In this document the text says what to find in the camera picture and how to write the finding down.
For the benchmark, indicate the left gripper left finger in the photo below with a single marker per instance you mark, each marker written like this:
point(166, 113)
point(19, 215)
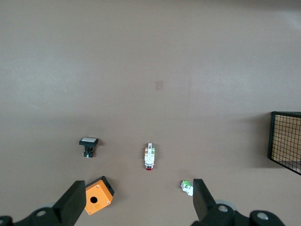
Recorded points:
point(70, 204)

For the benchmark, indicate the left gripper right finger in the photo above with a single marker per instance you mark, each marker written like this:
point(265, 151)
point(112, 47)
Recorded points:
point(204, 204)

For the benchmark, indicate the red push button switch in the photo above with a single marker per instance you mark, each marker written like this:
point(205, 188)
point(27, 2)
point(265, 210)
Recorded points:
point(149, 156)

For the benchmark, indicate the black square white button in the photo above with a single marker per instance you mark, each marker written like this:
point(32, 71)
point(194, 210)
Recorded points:
point(89, 141)

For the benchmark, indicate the green push button switch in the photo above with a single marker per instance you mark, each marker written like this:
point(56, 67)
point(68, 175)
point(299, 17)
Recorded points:
point(187, 188)

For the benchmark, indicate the orange button enclosure box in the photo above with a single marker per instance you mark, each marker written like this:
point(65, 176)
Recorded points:
point(100, 196)

